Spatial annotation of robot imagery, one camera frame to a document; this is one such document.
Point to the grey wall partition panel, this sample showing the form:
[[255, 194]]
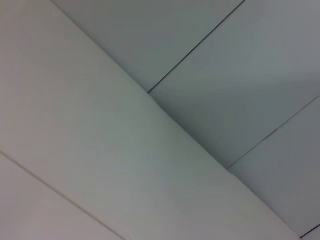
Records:
[[315, 235], [150, 37], [287, 175], [237, 87]]

